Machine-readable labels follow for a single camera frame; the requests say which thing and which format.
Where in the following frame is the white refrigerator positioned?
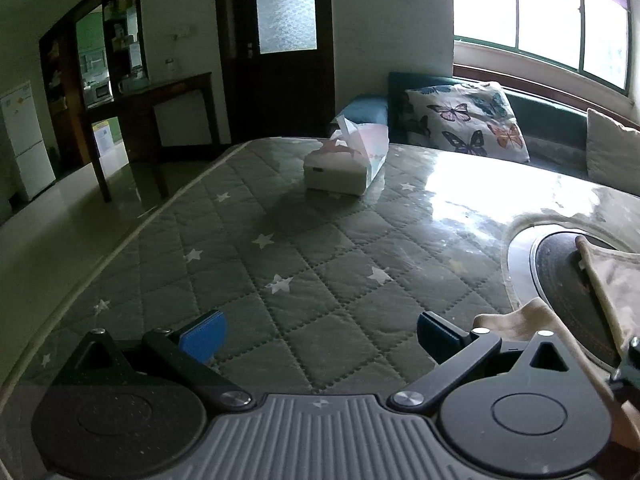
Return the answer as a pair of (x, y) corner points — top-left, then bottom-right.
(0, 81), (57, 202)

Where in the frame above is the cream shirt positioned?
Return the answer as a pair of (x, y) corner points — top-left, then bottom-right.
(472, 234), (640, 441)

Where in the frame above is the green framed window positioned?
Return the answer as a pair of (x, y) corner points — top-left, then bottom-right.
(452, 0), (632, 96)

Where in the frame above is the plain white pillow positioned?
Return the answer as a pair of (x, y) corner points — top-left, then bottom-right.
(585, 107), (640, 182)

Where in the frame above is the dark wooden console table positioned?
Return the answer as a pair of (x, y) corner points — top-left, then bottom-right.
(80, 72), (222, 204)

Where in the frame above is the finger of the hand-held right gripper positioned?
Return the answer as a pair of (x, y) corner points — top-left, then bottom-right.
(609, 337), (640, 402)

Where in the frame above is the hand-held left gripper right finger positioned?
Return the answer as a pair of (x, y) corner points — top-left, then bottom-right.
(389, 311), (601, 413)

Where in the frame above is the round black hotplate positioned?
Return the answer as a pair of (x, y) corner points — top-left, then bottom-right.
(530, 230), (626, 368)

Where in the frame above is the dark green sofa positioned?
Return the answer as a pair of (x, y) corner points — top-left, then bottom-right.
(387, 71), (591, 181)

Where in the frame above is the blue pillow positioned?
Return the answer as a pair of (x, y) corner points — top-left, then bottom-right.
(332, 95), (390, 128)

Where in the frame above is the silver microwave oven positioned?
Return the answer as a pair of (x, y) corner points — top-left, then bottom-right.
(84, 82), (114, 109)

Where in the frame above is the dark wooden shelf cabinet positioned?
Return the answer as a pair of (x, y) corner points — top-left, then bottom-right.
(39, 0), (149, 173)

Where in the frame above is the white tissue box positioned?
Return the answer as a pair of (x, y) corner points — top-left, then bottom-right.
(303, 115), (390, 196)

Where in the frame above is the butterfly print pillow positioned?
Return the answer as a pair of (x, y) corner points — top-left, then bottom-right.
(404, 81), (531, 163)

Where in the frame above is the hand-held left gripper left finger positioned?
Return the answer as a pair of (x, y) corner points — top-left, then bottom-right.
(47, 310), (256, 413)

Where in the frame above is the dark wooden glass door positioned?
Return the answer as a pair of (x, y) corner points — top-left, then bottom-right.
(215, 0), (336, 147)

